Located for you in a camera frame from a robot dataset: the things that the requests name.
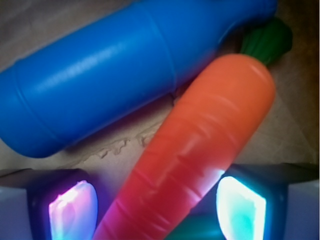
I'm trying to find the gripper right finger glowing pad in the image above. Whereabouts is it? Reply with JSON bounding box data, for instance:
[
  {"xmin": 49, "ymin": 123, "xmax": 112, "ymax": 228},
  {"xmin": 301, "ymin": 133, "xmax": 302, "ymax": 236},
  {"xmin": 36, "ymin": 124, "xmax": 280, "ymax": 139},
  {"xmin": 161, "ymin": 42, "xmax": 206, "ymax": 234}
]
[{"xmin": 216, "ymin": 163, "xmax": 320, "ymax": 240}]

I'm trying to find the blue toy bottle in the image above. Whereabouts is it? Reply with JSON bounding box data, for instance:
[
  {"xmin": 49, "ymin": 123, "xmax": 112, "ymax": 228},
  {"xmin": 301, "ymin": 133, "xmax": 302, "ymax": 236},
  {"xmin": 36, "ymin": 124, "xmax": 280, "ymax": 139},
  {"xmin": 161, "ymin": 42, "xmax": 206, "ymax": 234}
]
[{"xmin": 0, "ymin": 0, "xmax": 278, "ymax": 158}]

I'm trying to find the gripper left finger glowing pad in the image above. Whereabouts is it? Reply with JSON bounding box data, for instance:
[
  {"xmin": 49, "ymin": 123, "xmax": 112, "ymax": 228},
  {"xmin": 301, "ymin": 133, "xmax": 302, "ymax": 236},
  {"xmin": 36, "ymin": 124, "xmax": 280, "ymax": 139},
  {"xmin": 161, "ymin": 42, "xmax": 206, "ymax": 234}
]
[{"xmin": 0, "ymin": 168, "xmax": 98, "ymax": 240}]

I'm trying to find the brown paper lined bin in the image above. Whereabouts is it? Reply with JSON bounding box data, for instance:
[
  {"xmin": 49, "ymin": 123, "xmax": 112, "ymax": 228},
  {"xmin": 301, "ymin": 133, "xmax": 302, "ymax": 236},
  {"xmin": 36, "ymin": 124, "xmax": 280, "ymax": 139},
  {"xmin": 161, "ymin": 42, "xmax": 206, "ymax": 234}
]
[{"xmin": 0, "ymin": 0, "xmax": 320, "ymax": 181}]

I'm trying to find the green flat block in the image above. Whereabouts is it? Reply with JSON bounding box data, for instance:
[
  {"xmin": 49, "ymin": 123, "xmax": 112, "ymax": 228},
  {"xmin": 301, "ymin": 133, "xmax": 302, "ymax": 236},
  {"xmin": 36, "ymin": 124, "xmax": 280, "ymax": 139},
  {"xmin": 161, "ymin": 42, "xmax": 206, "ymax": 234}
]
[{"xmin": 165, "ymin": 214, "xmax": 226, "ymax": 240}]

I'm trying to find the orange toy carrot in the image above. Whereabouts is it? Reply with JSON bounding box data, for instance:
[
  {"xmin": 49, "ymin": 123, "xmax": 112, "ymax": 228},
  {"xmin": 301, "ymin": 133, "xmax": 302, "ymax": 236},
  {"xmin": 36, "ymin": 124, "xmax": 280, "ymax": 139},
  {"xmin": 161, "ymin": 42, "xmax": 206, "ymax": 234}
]
[{"xmin": 93, "ymin": 17, "xmax": 293, "ymax": 240}]

